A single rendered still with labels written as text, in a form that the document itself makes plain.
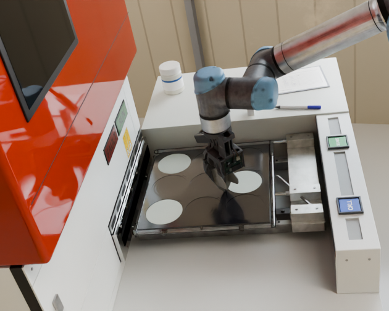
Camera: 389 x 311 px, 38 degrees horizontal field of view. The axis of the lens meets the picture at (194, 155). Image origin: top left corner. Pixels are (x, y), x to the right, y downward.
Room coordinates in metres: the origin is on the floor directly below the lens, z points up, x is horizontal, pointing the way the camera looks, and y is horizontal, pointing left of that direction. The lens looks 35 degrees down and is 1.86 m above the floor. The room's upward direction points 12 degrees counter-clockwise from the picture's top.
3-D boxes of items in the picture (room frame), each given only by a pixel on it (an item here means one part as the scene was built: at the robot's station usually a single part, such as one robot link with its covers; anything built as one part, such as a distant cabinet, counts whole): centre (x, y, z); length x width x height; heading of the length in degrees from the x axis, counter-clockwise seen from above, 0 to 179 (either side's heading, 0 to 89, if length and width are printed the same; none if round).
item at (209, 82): (1.18, -0.07, 1.21); 0.09 x 0.08 x 0.11; 65
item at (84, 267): (1.10, 0.24, 1.02); 0.81 x 0.03 x 0.40; 168
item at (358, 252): (1.10, -0.36, 0.89); 0.55 x 0.09 x 0.14; 168
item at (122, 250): (1.27, 0.19, 0.89); 0.44 x 0.02 x 0.10; 168
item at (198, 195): (1.24, -0.02, 0.90); 0.34 x 0.34 x 0.01; 78
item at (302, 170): (1.20, -0.28, 0.87); 0.36 x 0.08 x 0.03; 168
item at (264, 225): (1.06, 0.02, 0.90); 0.37 x 0.01 x 0.01; 78
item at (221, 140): (1.17, -0.07, 1.05); 0.09 x 0.08 x 0.12; 24
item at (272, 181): (1.20, -0.20, 0.90); 0.38 x 0.01 x 0.01; 168
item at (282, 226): (1.11, -0.05, 0.84); 0.50 x 0.02 x 0.03; 78
